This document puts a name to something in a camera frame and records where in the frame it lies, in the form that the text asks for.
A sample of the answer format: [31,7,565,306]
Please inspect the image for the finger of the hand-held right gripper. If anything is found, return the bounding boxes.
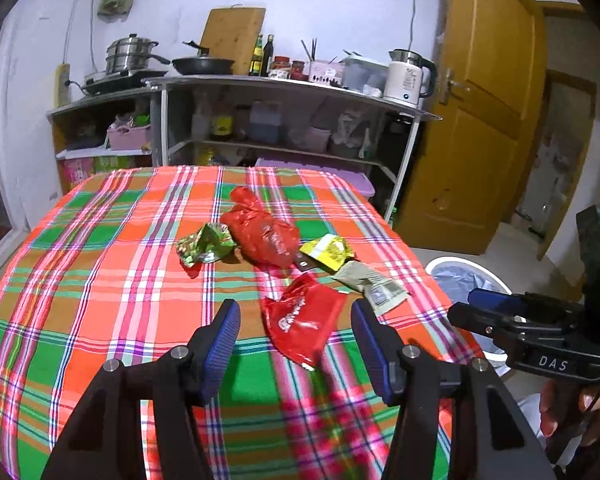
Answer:
[447,301,523,343]
[467,288,528,317]

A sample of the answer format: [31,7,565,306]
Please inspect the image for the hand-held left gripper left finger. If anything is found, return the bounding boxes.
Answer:
[40,299,242,480]

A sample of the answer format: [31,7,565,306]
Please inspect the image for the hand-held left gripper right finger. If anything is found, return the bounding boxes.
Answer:
[351,298,558,480]

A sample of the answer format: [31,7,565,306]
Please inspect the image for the white trash bin with bag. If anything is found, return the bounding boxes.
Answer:
[431,266,511,376]

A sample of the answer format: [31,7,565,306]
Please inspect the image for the white round trash bin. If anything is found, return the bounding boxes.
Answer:
[425,257,514,376]

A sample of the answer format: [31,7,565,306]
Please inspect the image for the grey green snack wrapper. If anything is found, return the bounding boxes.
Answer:
[331,261,411,317]

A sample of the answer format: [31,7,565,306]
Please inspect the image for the red snack wrapper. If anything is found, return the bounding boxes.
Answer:
[260,274,349,372]

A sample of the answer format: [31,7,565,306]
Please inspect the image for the yellow green snack wrapper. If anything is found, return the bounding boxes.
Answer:
[292,234,355,275]

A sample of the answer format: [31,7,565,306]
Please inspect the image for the red plastic bag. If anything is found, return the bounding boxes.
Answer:
[220,186,301,267]

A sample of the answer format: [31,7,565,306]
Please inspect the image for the person's right hand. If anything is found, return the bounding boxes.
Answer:
[539,379,600,448]

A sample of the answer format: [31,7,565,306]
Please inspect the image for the plaid tablecloth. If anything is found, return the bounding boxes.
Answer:
[0,164,481,480]

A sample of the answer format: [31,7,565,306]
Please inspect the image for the yellow wooden door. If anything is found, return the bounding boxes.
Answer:
[395,0,548,256]

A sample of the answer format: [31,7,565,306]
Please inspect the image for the purple lidded storage box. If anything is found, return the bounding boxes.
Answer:
[255,157,376,198]

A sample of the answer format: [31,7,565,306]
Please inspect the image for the pink plastic bucket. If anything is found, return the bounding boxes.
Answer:
[307,125,333,153]

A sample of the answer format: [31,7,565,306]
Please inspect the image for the crumpled plastic bags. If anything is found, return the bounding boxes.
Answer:
[332,110,371,158]

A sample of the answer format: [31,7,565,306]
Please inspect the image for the yellow label bottle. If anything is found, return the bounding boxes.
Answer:
[210,95,233,141]

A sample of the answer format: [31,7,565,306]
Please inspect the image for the brown liquid jug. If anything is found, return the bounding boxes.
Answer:
[250,101,283,143]

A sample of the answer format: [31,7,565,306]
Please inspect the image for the pink plastic basket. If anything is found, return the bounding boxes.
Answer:
[107,122,152,151]

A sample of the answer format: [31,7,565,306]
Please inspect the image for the white plastic bottle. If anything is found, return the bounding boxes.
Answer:
[192,95,211,138]

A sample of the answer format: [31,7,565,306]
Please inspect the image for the white electric kettle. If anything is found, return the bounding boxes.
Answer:
[382,49,438,107]

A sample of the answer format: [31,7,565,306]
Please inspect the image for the clear plastic container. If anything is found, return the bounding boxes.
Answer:
[341,55,388,93]

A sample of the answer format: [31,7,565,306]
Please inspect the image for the metal kitchen shelf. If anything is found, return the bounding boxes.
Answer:
[145,75,443,226]

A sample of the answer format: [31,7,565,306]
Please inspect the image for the wooden side shelf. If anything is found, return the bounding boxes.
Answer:
[46,91,153,201]

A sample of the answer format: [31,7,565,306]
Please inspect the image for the black frying pan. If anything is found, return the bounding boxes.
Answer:
[171,40,236,77]

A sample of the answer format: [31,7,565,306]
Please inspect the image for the pink utensil holder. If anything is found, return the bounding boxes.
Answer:
[306,59,345,88]

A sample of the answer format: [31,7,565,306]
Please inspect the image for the black induction cooker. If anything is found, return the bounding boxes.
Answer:
[80,69,168,96]

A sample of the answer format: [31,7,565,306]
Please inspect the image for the dark sauce bottle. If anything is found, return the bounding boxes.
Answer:
[261,34,276,78]

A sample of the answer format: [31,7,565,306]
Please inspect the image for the steel steamer pot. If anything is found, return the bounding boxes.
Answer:
[105,34,171,76]

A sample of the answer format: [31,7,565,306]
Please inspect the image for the yellowed power strip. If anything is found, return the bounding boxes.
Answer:
[55,63,71,108]

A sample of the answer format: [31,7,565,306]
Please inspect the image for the wooden cutting board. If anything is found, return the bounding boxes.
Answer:
[200,6,267,76]

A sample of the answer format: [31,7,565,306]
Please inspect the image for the metal door handle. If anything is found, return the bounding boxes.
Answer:
[441,67,473,106]

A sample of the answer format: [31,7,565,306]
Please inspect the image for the dark kettle cable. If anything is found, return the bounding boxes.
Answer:
[409,0,422,51]

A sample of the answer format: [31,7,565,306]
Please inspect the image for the white wall cable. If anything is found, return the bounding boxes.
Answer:
[65,0,99,73]

